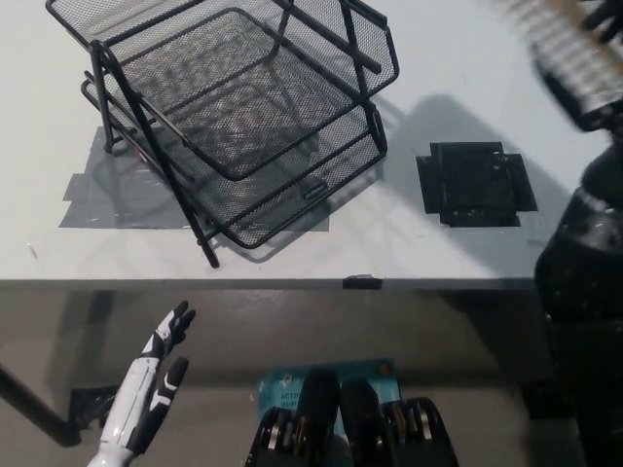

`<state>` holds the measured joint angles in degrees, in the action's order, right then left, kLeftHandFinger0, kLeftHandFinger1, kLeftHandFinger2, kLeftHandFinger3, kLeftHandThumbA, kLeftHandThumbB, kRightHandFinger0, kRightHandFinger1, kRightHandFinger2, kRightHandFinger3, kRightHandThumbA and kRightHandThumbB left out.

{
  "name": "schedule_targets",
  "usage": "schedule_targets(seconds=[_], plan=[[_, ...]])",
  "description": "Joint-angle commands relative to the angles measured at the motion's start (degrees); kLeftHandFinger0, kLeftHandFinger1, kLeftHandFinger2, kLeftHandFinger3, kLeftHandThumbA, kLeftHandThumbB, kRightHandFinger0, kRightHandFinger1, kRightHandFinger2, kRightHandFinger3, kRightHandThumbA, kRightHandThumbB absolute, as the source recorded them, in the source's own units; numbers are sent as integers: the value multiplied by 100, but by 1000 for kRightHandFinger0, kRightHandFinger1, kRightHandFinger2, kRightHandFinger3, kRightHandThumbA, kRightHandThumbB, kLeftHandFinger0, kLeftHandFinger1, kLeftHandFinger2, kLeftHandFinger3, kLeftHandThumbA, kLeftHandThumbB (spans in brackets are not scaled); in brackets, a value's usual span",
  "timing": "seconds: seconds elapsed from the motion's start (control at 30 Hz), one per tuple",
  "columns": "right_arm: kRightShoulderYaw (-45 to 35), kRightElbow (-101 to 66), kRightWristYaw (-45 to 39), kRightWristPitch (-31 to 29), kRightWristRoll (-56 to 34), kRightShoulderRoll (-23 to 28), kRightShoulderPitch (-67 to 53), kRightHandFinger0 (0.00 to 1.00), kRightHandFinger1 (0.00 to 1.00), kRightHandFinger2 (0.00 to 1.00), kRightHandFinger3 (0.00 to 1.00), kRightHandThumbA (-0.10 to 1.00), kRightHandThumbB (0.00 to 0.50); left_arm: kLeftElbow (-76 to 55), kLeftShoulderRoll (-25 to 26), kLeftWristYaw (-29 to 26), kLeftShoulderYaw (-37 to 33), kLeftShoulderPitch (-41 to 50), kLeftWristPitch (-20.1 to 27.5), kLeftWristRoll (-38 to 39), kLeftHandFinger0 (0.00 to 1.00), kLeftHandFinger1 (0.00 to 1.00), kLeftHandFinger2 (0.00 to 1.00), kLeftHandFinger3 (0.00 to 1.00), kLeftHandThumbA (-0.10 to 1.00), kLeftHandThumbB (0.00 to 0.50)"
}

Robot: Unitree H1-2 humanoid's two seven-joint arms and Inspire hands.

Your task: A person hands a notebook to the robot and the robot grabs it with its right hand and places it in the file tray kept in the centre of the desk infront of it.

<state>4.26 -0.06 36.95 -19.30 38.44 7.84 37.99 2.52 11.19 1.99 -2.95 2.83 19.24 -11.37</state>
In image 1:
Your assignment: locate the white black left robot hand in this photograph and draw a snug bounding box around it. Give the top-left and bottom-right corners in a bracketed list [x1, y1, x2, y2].
[99, 300, 198, 453]

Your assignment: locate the black square tape patch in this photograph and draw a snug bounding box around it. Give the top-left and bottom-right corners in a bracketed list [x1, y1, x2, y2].
[416, 141, 539, 228]

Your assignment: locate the brown spiral notebook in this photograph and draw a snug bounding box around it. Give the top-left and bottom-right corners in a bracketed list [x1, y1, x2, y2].
[495, 0, 623, 130]

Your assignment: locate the black table leg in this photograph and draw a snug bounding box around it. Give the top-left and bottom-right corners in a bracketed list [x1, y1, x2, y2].
[0, 362, 82, 449]

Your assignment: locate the grey tape patch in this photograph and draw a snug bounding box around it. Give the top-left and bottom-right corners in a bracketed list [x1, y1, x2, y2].
[57, 126, 332, 233]

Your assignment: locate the black mesh file tray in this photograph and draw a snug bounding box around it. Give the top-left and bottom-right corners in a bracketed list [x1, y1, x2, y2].
[45, 0, 401, 269]

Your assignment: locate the small black tape strip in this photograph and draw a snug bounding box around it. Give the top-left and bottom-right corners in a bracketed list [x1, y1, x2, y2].
[343, 274, 384, 292]

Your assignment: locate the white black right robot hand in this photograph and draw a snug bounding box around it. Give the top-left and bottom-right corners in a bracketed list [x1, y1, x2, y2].
[581, 0, 623, 45]

